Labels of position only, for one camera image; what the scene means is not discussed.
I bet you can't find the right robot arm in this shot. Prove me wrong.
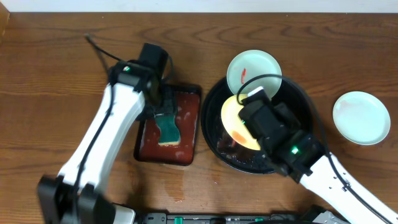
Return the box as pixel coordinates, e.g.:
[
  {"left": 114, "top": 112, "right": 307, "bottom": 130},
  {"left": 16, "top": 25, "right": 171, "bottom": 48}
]
[{"left": 239, "top": 87, "right": 397, "bottom": 223}]

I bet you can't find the pale green plate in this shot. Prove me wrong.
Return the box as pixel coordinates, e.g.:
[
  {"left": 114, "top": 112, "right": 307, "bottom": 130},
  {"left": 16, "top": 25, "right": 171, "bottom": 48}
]
[
  {"left": 332, "top": 91, "right": 391, "bottom": 146},
  {"left": 226, "top": 50, "right": 282, "bottom": 98}
]

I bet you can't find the green yellow sponge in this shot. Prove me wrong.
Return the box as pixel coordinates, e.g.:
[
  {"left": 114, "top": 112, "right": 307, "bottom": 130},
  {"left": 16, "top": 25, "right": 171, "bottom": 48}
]
[{"left": 155, "top": 114, "right": 180, "bottom": 146}]

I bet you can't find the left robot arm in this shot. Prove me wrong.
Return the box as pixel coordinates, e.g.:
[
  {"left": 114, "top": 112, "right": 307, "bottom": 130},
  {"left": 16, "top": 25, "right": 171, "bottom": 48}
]
[{"left": 37, "top": 43, "right": 170, "bottom": 224}]

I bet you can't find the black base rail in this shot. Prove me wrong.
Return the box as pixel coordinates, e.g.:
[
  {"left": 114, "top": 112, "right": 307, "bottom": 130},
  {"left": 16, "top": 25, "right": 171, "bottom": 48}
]
[{"left": 111, "top": 203, "right": 349, "bottom": 224}]

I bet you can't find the black rectangular sponge tray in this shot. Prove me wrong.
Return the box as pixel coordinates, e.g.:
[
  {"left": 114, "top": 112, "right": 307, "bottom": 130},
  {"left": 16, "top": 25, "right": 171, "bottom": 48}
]
[{"left": 134, "top": 85, "right": 201, "bottom": 166}]

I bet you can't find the black round tray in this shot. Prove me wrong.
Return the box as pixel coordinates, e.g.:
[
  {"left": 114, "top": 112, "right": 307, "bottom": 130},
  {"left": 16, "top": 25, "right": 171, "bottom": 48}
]
[{"left": 201, "top": 78, "right": 313, "bottom": 174}]

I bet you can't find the yellow plate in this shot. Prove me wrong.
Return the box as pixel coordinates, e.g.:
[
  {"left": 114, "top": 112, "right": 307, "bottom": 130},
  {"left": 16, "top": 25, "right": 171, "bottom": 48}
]
[{"left": 221, "top": 95, "right": 261, "bottom": 151}]

